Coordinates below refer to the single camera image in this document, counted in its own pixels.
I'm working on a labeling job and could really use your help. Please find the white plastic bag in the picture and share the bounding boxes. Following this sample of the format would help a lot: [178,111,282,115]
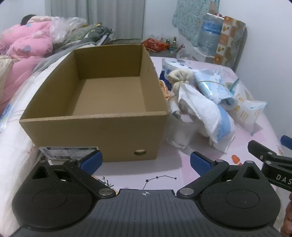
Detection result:
[176,47,194,60]

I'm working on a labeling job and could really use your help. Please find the clear plastic bag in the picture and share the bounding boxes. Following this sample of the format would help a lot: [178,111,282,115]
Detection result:
[50,17,87,44]

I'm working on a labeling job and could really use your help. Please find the pink quilt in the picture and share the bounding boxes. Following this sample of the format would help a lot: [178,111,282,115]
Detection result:
[0,22,54,112]

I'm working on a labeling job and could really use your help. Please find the brown cardboard box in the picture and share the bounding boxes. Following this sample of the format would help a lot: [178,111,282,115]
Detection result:
[19,44,170,163]

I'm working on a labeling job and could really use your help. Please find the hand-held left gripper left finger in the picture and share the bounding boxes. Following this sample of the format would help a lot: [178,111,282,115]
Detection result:
[31,150,117,199]

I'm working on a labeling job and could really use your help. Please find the blue and white towel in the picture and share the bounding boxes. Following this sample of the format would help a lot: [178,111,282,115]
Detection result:
[177,83,236,154]

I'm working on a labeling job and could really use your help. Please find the bundle of blue face masks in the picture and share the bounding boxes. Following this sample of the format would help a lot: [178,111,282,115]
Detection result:
[194,71,239,111]

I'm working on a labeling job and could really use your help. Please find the beige plush toy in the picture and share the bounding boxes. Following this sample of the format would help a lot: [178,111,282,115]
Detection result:
[159,80,174,101]
[168,68,195,96]

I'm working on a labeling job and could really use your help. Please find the beige blanket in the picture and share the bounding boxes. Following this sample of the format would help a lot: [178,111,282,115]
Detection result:
[0,56,20,98]

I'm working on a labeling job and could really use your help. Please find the white curtain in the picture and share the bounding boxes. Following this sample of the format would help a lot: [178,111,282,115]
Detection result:
[44,0,146,41]

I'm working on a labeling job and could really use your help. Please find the blue floral hanging cloth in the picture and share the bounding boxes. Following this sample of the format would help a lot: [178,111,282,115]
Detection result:
[172,0,220,47]

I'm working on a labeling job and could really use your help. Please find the red snack bag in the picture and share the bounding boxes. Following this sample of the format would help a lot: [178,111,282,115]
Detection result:
[140,38,170,51]

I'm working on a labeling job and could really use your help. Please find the grey floral blanket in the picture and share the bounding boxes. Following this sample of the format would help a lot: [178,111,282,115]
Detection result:
[34,24,114,71]

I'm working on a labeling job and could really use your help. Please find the person's right hand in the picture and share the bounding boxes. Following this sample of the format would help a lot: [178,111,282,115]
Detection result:
[281,193,292,237]

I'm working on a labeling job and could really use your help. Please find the white water dispenser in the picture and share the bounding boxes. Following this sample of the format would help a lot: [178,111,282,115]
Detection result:
[193,47,216,62]

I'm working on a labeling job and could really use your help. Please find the clear plastic cup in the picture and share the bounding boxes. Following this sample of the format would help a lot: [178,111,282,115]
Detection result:
[165,114,206,149]

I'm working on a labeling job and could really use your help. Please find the blue and white tissue pack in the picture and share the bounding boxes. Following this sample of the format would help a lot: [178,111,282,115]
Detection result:
[160,58,201,85]

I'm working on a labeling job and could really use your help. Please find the pink printed tablecloth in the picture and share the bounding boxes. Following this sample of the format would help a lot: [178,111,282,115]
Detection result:
[93,56,292,228]

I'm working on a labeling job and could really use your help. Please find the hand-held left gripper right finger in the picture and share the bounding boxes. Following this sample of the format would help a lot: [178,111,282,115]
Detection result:
[176,151,263,199]

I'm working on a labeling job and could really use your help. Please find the blue water jug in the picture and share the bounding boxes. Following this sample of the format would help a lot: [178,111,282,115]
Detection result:
[197,12,225,56]

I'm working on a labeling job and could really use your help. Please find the white plastic-wrapped mattress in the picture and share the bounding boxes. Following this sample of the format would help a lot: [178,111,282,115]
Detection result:
[0,51,76,237]

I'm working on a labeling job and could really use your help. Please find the white wipes packet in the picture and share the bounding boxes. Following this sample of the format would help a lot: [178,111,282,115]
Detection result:
[225,77,268,137]

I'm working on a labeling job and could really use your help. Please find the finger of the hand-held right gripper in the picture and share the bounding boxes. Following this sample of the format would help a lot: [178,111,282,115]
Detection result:
[281,135,292,149]
[248,140,292,164]

